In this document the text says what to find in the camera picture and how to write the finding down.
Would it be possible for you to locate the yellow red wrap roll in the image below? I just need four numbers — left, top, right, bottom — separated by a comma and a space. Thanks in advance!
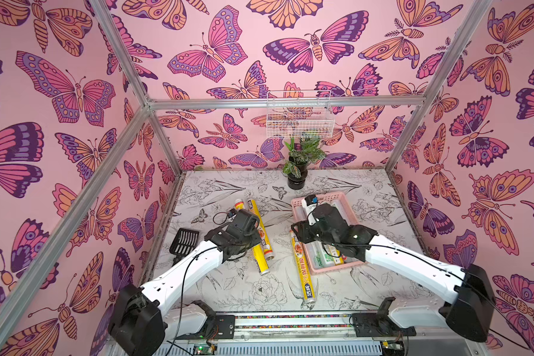
323, 245, 344, 266

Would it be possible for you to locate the yellow wrap roll front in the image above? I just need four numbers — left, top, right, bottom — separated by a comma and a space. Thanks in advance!
234, 200, 269, 276

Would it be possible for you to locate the white wire wall basket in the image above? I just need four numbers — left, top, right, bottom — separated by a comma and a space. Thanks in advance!
265, 94, 335, 140

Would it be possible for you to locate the clear white wrap roll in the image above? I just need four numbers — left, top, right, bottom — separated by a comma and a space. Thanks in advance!
331, 200, 353, 225

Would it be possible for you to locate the white green wrap roll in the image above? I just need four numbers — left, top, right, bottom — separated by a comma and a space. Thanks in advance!
310, 241, 335, 269

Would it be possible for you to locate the potted green plant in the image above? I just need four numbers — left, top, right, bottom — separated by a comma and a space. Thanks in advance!
283, 136, 326, 191

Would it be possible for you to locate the pink perforated plastic basket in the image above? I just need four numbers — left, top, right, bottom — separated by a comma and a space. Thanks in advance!
291, 191, 363, 274

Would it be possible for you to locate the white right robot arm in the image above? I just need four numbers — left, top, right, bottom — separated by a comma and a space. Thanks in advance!
292, 195, 495, 343

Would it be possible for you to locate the black slotted scoop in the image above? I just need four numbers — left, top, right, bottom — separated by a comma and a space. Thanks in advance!
169, 228, 200, 265

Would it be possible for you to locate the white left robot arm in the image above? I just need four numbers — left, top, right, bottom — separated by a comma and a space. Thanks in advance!
108, 210, 261, 355

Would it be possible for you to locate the long yellow wrap roll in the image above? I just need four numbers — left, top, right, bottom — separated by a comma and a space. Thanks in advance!
247, 198, 275, 261

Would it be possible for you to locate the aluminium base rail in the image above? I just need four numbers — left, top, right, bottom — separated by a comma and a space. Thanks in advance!
101, 309, 486, 356

